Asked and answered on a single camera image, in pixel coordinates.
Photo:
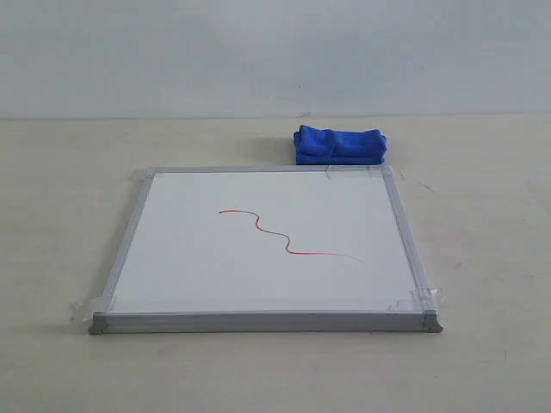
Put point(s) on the blue cloth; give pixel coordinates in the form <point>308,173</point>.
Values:
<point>330,147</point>

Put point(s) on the clear tape corner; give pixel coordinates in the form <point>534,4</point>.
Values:
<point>333,172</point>
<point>418,300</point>
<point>82,312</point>
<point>143,174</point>

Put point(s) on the clear tape back left corner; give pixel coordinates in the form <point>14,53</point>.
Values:
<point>143,174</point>

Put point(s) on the clear tape front left corner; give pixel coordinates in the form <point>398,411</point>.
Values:
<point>82,312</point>

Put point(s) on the clear tape back right corner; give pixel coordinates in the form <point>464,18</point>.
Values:
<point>333,172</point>

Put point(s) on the white whiteboard with aluminium frame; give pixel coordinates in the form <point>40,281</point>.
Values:
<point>264,249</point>

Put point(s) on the clear tape front right corner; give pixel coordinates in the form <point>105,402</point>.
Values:
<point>418,300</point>

